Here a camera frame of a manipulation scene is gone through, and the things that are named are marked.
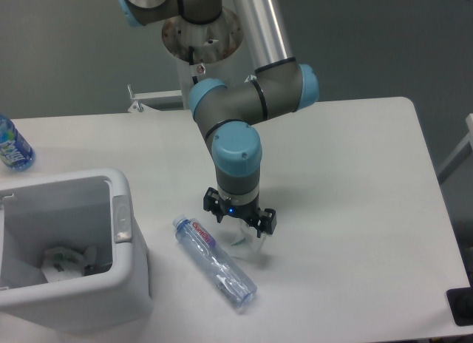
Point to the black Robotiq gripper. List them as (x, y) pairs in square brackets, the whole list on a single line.
[(264, 221)]

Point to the white paper wrapper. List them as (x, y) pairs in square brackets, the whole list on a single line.
[(246, 244)]

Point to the clear plastic water bottle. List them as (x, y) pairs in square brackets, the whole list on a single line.
[(234, 284)]

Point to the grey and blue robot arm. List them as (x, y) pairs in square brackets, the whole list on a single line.
[(240, 72)]

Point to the white plastic trash can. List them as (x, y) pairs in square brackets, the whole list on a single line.
[(73, 210)]

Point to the crumpled trash inside can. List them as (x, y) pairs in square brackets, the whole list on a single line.
[(60, 263)]

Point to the blue labelled drink bottle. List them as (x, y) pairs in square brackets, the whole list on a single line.
[(16, 152)]

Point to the black clamp at table edge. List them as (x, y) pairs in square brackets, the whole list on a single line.
[(460, 303)]

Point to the white metal base frame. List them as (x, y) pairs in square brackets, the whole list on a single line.
[(159, 97)]

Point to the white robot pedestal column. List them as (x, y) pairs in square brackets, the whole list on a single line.
[(207, 49)]

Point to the white frame at right edge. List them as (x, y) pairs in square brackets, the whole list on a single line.
[(458, 155)]

